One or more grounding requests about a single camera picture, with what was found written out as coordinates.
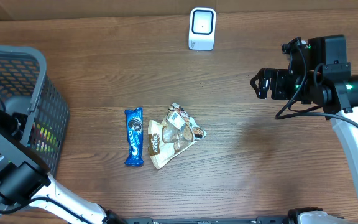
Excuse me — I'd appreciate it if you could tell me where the brown cookie snack bag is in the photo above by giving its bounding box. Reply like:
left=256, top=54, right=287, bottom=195
left=147, top=103, right=207, bottom=169

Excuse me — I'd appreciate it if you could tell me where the blue oreo cookie pack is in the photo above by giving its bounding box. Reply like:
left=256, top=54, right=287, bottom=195
left=125, top=107, right=144, bottom=167

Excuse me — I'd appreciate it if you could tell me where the green haribo gummy bag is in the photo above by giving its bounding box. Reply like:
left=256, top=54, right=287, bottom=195
left=29, top=123, right=59, bottom=152

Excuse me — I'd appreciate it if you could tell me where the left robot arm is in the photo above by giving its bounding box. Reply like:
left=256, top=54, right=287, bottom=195
left=0, top=109, right=124, bottom=223

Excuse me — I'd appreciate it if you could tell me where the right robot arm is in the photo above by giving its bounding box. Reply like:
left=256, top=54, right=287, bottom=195
left=250, top=35, right=358, bottom=200

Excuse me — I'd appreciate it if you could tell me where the white barcode scanner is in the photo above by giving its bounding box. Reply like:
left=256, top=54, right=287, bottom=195
left=188, top=7, right=216, bottom=51

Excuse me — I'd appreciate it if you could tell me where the grey plastic mesh basket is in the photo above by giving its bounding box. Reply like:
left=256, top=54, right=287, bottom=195
left=0, top=45, right=70, bottom=217

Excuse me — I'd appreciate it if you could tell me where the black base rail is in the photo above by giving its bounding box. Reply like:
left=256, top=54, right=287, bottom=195
left=116, top=215, right=345, bottom=224

